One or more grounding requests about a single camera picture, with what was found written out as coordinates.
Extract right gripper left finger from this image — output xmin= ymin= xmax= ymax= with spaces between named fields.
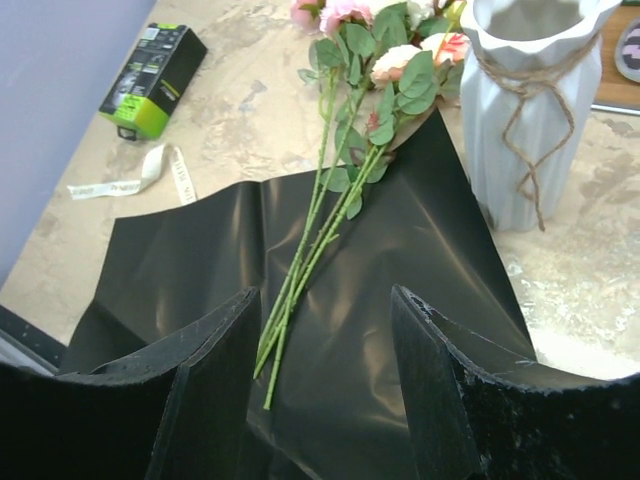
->
xmin=1 ymin=288 xmax=261 ymax=479

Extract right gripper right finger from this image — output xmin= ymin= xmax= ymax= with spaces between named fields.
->
xmin=391 ymin=286 xmax=639 ymax=479

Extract black wrapping paper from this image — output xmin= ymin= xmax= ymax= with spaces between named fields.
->
xmin=60 ymin=113 xmax=533 ymax=479

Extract beige printed ribbon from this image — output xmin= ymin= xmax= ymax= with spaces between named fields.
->
xmin=67 ymin=144 xmax=198 ymax=205

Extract peach rose stem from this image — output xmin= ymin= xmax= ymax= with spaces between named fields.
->
xmin=263 ymin=32 xmax=470 ymax=410

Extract white rose stem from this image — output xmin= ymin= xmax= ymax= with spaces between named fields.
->
xmin=369 ymin=1 xmax=467 ymax=53

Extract white ribbed ceramic vase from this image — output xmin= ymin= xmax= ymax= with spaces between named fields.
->
xmin=460 ymin=0 xmax=620 ymax=231

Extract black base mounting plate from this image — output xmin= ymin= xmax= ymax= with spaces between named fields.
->
xmin=0 ymin=306 xmax=67 ymax=376

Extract black green product box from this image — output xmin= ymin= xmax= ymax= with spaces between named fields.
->
xmin=99 ymin=23 xmax=208 ymax=141

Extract pink rose stem left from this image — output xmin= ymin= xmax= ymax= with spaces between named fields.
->
xmin=254 ymin=1 xmax=378 ymax=382

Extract white wire wooden shelf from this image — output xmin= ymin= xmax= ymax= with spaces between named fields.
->
xmin=592 ymin=1 xmax=639 ymax=116

